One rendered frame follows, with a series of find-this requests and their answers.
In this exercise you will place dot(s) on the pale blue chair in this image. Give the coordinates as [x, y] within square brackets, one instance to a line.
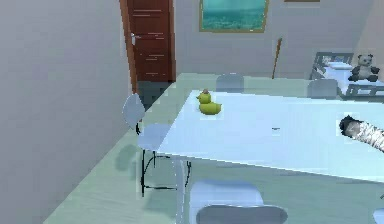
[146, 133]
[230, 203]
[230, 83]
[322, 89]

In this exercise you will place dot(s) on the black white panda toy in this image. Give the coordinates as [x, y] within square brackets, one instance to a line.
[364, 69]

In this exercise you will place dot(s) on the pale blue dining table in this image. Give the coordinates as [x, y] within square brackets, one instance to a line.
[266, 133]

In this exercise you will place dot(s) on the framed teal sea picture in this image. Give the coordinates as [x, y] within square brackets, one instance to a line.
[233, 15]

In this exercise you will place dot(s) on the brown wooden room door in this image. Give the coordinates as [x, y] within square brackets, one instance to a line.
[151, 40]

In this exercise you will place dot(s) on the brown wooden stick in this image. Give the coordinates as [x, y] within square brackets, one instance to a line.
[276, 57]

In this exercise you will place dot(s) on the yellow rubber duck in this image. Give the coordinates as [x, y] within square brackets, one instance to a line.
[209, 107]

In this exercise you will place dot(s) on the white pillow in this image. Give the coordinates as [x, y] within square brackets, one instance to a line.
[340, 64]

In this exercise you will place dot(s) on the white wrapped bundle black tip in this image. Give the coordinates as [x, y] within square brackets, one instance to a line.
[365, 132]

